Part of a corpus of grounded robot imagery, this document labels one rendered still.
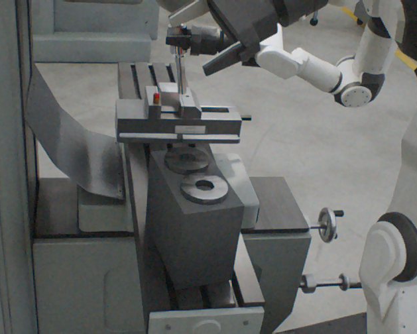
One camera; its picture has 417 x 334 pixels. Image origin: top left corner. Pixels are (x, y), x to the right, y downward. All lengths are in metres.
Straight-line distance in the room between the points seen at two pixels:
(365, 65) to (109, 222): 0.78
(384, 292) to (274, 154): 2.34
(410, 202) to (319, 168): 2.30
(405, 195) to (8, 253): 0.97
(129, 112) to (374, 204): 1.95
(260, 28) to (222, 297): 0.55
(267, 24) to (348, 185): 2.61
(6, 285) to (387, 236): 0.98
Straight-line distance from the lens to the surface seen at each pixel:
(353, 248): 2.91
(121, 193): 1.52
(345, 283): 1.89
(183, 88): 1.52
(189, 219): 1.04
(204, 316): 1.13
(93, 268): 1.66
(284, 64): 1.47
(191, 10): 0.87
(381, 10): 1.21
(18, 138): 1.41
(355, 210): 3.19
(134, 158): 1.53
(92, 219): 1.56
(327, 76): 1.55
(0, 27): 1.29
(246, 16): 0.82
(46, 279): 1.69
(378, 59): 1.51
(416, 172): 1.18
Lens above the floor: 1.73
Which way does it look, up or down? 32 degrees down
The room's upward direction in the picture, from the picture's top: 7 degrees clockwise
